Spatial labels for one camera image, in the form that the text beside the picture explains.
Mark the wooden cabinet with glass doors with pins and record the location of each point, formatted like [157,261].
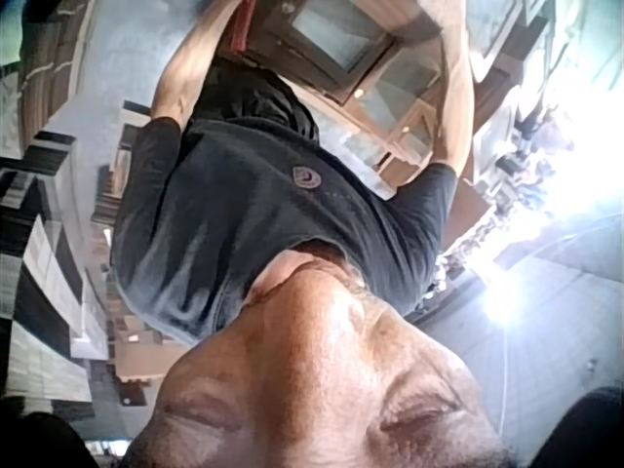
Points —
[341,29]

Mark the cluttered display shelf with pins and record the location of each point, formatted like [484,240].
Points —
[512,161]

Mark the black and white shelf rack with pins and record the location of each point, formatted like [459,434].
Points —
[44,244]

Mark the white framed panel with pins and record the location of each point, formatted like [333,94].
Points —
[497,34]

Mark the brown wooden panel furniture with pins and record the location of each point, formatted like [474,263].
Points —
[53,58]

